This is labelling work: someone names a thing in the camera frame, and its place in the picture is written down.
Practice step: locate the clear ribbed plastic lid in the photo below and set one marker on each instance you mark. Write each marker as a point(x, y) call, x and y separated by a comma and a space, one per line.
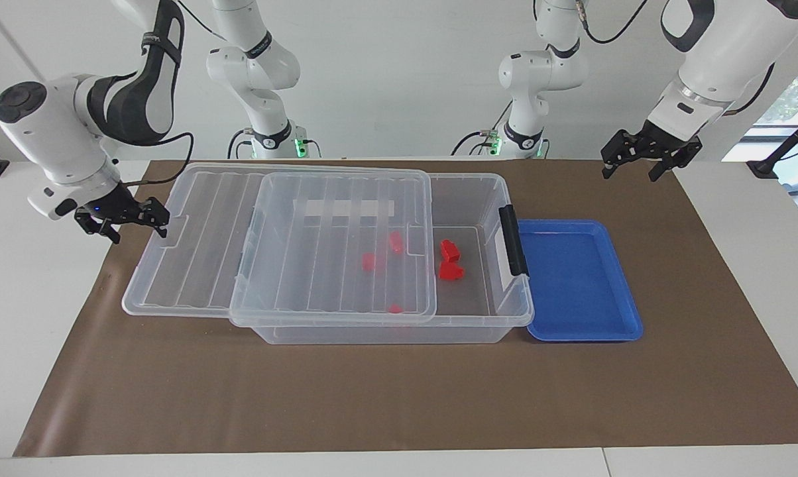
point(193, 252)

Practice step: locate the brown paper table mat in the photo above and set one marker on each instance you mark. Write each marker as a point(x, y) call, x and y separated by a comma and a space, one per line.
point(399, 397)

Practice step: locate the blue plastic tray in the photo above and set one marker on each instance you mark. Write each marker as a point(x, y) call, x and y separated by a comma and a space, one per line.
point(571, 285)

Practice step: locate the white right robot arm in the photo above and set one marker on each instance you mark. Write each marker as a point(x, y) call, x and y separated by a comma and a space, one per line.
point(48, 132)

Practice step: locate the red block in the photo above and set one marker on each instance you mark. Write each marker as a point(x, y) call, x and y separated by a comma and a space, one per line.
point(395, 309)
point(396, 242)
point(448, 250)
point(451, 271)
point(370, 262)

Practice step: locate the clear plastic storage box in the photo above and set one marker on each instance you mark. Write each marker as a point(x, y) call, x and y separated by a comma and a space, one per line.
point(372, 334)

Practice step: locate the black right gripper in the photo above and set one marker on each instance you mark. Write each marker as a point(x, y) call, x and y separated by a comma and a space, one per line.
point(114, 211)

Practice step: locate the black angled stand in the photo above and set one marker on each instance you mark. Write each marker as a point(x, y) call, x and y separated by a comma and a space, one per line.
point(767, 167)

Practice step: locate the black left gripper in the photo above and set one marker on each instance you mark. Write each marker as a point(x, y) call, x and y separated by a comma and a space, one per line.
point(661, 144)

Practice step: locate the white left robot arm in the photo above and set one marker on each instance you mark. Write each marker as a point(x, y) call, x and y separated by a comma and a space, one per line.
point(724, 53)

